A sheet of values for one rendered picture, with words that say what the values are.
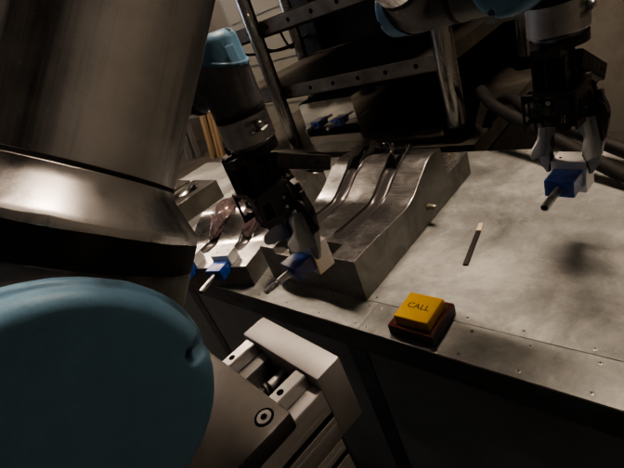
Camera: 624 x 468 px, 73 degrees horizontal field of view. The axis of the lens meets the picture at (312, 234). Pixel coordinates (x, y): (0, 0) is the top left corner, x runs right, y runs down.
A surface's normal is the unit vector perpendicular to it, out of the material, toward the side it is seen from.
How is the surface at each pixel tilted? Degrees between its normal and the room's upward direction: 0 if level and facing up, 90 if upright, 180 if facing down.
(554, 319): 0
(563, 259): 0
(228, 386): 0
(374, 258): 90
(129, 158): 97
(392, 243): 90
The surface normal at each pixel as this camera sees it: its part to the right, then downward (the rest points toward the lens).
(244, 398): -0.33, -0.83
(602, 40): -0.68, 0.55
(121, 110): 0.67, 0.12
